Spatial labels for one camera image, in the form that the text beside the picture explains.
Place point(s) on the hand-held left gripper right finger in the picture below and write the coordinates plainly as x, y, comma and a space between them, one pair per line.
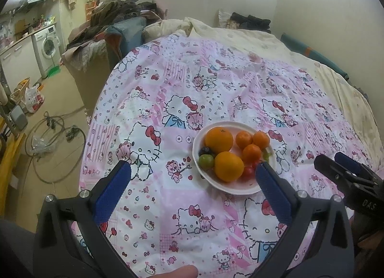
274, 194

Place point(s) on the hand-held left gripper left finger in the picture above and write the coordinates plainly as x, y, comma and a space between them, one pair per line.
112, 192

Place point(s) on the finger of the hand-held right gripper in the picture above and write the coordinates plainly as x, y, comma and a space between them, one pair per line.
336, 171
349, 161

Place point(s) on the red cherry tomato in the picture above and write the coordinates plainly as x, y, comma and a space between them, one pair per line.
248, 173
256, 164

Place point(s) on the pink dotted white plate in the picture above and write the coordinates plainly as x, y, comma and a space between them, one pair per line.
237, 187

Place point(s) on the small mandarin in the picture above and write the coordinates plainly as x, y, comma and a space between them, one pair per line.
261, 139
252, 154
243, 139

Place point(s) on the large smooth orange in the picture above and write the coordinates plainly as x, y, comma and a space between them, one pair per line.
229, 167

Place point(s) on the green grape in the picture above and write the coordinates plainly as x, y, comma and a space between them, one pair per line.
206, 161

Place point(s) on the dark purple grape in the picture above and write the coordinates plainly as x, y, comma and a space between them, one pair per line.
205, 151

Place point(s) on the person's left hand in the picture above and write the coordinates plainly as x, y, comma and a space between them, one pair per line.
177, 272

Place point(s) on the large orange with stem mark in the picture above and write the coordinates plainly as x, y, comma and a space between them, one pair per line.
219, 140

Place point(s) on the clear plastic bag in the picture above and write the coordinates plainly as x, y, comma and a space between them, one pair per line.
42, 145

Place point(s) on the teal rolled mat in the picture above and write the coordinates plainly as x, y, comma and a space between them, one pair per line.
318, 57

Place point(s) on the yellow wooden board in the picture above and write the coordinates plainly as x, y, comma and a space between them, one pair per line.
9, 161

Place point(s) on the beige sofa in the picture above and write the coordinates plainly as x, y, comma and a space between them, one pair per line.
90, 85

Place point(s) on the grey pedal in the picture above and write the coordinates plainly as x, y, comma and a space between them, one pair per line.
18, 117

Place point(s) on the white and red plastic bag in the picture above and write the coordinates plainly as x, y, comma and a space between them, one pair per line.
33, 99

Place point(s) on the pink cartoon printed blanket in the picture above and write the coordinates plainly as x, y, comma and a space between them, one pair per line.
180, 85

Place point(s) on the green dustpan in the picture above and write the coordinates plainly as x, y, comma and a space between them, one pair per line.
54, 71

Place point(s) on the brown basket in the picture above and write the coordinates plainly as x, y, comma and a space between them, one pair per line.
18, 91

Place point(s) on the cream duvet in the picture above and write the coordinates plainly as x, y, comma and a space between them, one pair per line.
240, 40

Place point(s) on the white washing machine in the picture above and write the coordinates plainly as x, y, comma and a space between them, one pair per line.
45, 49

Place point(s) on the blue denim cloth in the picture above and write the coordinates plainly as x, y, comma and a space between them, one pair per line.
129, 30

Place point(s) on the white kitchen counter cabinet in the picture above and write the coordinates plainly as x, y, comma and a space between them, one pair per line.
18, 58

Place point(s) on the folded dark clothes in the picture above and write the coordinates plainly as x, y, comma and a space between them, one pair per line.
252, 21

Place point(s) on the pile of dark clothes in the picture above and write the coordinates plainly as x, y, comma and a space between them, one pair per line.
114, 13

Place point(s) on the printed pillow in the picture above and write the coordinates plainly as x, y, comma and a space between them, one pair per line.
223, 16

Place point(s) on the orange storage drawers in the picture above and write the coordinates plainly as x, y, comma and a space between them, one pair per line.
91, 9

